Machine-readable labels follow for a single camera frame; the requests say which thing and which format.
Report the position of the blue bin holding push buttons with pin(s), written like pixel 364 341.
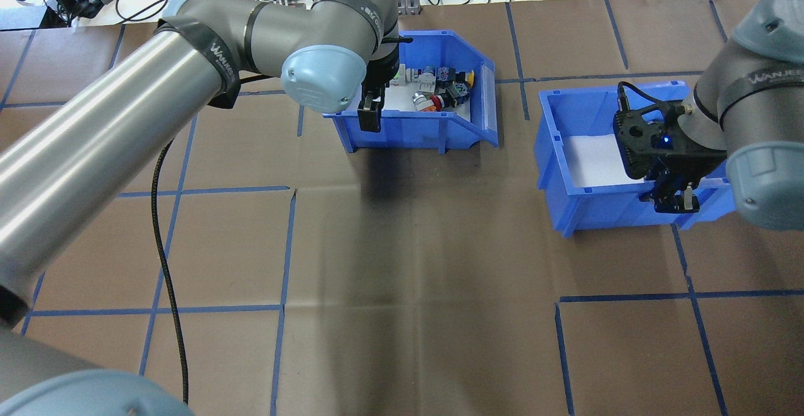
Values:
pixel 402 133

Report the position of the blue bin holding black parts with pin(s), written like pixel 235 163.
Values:
pixel 597 212

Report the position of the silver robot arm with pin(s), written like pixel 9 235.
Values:
pixel 766 183
pixel 94 133

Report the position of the green cap push button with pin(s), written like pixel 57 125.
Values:
pixel 399 78

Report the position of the silver cap white button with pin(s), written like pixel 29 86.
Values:
pixel 419 98

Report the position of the red button with labelled block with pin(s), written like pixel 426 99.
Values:
pixel 453 93

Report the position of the yellow cap push button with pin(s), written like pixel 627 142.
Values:
pixel 468 78

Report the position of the orange contact block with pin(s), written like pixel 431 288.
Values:
pixel 431 106

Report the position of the white foam liner under parts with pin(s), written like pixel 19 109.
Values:
pixel 597 158

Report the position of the white switch contact block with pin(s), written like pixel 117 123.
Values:
pixel 426 78

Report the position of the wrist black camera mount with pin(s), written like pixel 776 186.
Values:
pixel 641 139

